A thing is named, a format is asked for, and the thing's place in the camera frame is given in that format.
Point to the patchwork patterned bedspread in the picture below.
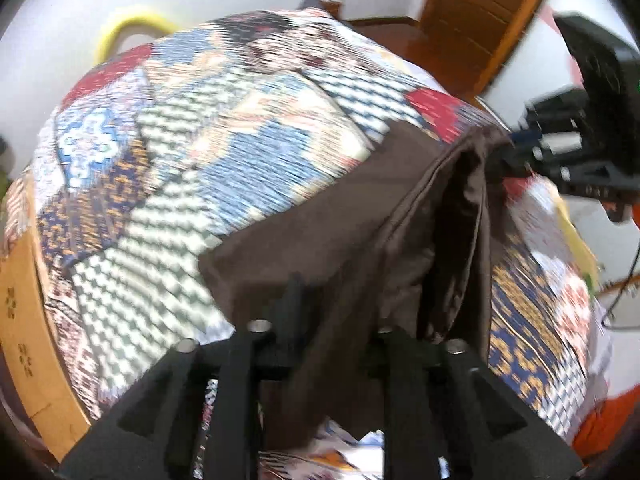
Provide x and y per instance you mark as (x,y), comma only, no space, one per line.
(157,155)

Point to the wooden door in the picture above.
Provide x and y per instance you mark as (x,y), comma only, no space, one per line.
(468,41)

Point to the yellow foam tube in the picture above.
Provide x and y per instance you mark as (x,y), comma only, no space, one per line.
(150,25)

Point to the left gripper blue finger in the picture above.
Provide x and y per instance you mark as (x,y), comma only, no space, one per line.
(290,317)

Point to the brown cloth garment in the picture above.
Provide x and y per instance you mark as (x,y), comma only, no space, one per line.
(403,238)

